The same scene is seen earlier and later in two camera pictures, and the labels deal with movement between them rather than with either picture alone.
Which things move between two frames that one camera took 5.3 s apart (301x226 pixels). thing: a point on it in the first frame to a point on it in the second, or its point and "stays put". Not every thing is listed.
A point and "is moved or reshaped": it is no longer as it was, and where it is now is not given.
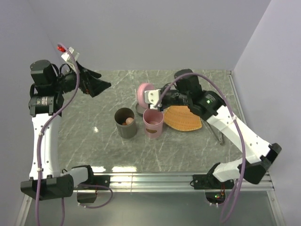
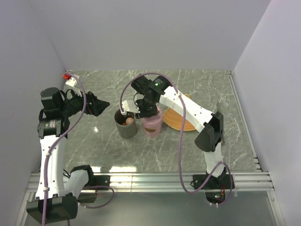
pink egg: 129,120 stays put
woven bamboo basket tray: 179,117 stays put
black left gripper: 89,84 to 96,106
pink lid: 141,88 is moved or reshaped
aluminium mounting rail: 165,182 stays put
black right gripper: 163,105 to 142,113
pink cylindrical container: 153,120 stays put
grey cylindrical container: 126,131 stays put
